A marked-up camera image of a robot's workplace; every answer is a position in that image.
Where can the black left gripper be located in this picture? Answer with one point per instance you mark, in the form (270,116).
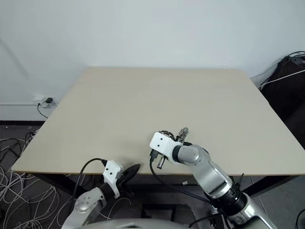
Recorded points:
(121,179)

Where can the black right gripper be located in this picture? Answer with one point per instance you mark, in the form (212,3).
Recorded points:
(160,162)

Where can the silver motor end cover disc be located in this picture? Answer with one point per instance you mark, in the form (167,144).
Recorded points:
(184,133)

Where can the copper wound motor stator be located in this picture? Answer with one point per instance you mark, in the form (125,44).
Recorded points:
(166,133)

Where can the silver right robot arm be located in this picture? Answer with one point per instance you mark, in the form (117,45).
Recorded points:
(209,171)

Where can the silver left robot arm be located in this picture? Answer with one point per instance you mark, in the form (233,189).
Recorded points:
(85,202)

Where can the silver robot torso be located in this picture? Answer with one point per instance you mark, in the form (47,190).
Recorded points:
(135,223)

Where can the black base under table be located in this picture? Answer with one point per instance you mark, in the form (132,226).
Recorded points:
(166,211)

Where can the black power adapter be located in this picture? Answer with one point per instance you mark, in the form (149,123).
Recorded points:
(49,100)

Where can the black bag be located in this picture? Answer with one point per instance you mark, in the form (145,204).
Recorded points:
(286,90)

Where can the white power strip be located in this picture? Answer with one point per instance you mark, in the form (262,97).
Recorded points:
(39,98)

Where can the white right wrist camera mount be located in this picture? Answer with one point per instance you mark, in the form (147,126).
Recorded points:
(164,144)

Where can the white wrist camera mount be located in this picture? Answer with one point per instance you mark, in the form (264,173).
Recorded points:
(112,176)
(164,144)

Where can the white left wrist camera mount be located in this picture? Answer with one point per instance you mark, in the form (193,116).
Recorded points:
(112,176)

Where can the black table frame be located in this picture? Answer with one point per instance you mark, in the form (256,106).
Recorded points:
(269,184)

